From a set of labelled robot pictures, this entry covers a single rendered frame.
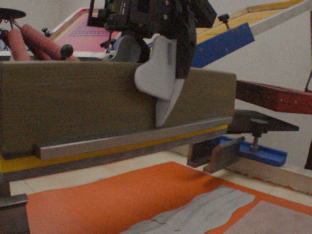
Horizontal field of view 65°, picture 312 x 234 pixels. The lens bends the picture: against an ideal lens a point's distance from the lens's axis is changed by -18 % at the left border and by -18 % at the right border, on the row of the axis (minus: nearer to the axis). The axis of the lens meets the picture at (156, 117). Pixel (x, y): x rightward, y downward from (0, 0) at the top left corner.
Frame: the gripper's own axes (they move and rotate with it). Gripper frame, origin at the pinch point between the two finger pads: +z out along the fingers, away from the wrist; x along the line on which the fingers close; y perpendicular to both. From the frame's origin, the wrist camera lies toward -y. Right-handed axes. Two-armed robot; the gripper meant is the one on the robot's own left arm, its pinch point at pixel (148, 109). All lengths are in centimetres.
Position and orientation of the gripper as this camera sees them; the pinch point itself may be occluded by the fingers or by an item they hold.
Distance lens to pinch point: 32.5
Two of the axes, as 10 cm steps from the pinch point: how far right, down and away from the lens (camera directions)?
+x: 7.4, 2.0, -6.4
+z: -1.0, 9.8, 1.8
